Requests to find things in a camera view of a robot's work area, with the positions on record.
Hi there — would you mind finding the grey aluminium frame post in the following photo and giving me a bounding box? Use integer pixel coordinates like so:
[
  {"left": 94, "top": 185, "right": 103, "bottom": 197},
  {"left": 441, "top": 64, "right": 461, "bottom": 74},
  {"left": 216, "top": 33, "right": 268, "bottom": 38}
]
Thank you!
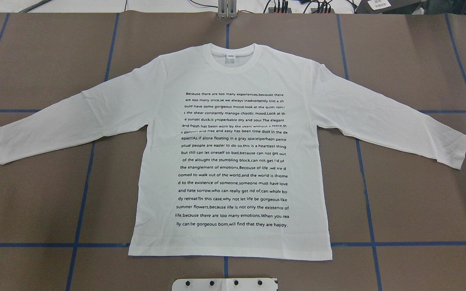
[{"left": 218, "top": 0, "right": 238, "bottom": 19}]

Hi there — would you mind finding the white robot mounting base plate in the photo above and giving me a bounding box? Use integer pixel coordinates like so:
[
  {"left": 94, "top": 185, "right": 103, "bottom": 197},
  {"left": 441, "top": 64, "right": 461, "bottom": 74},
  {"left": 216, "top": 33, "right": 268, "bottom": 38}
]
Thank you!
[{"left": 172, "top": 278, "right": 279, "bottom": 291}]

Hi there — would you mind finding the white long-sleeve printed shirt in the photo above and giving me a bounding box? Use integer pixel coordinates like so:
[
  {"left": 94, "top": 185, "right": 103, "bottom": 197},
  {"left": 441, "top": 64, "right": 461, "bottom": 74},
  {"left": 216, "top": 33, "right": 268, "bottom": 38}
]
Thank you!
[{"left": 0, "top": 44, "right": 466, "bottom": 260}]

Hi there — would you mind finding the black device with white label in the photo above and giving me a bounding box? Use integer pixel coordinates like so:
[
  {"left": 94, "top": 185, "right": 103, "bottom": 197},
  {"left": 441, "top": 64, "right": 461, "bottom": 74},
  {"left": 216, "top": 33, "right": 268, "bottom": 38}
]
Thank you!
[{"left": 355, "top": 0, "right": 426, "bottom": 15}]

